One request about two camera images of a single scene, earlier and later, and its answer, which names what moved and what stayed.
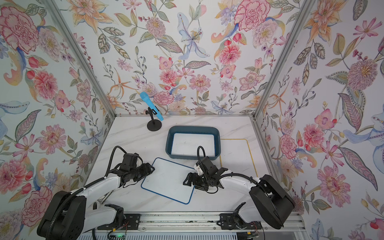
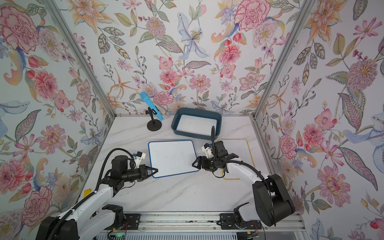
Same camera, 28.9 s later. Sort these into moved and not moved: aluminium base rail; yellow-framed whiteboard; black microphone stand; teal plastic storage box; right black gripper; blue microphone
Moved: teal plastic storage box; right black gripper
Not moved: blue microphone; aluminium base rail; black microphone stand; yellow-framed whiteboard
